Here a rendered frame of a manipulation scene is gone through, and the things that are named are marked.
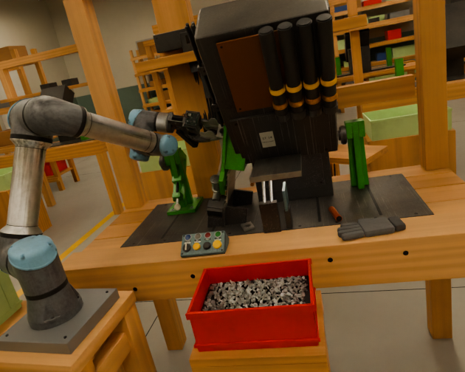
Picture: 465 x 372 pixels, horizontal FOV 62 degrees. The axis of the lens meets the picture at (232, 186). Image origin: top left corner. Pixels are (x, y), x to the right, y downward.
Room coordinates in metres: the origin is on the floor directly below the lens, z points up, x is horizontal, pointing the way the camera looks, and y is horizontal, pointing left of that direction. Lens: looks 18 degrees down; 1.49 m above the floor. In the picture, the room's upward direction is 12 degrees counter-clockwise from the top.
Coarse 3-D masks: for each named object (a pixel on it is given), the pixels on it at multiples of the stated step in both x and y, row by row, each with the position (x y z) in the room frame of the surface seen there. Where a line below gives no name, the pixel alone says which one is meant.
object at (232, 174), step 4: (228, 172) 1.38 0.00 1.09; (232, 172) 1.46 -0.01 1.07; (228, 176) 1.38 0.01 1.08; (232, 176) 1.47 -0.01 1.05; (228, 180) 1.38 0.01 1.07; (232, 180) 1.48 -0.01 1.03; (228, 184) 1.38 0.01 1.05; (232, 184) 1.49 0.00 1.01; (228, 188) 1.38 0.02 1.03; (232, 188) 1.50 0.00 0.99; (228, 192) 1.38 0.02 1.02; (228, 196) 1.39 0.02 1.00; (224, 200) 1.39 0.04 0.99; (228, 200) 1.40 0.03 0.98
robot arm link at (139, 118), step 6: (132, 114) 1.49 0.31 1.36; (138, 114) 1.49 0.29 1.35; (144, 114) 1.49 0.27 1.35; (150, 114) 1.48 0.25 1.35; (156, 114) 1.48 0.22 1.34; (132, 120) 1.49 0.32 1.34; (138, 120) 1.48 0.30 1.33; (144, 120) 1.48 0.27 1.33; (150, 120) 1.47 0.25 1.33; (138, 126) 1.47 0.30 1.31; (144, 126) 1.47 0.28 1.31; (150, 126) 1.48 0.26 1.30
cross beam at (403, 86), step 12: (360, 84) 1.68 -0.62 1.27; (372, 84) 1.67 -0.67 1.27; (384, 84) 1.66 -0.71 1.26; (396, 84) 1.64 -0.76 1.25; (408, 84) 1.63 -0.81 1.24; (348, 96) 1.69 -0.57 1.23; (360, 96) 1.68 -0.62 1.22; (372, 96) 1.67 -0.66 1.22; (384, 96) 1.66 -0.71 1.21; (396, 96) 1.65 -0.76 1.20; (408, 96) 1.63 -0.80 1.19; (156, 132) 1.89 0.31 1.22
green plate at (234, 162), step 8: (224, 128) 1.34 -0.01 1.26; (224, 136) 1.34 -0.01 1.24; (224, 144) 1.34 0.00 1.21; (224, 152) 1.34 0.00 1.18; (232, 152) 1.35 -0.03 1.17; (224, 160) 1.35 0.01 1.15; (232, 160) 1.35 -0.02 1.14; (240, 160) 1.35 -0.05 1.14; (224, 168) 1.35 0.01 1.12; (232, 168) 1.35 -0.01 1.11; (240, 168) 1.35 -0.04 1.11
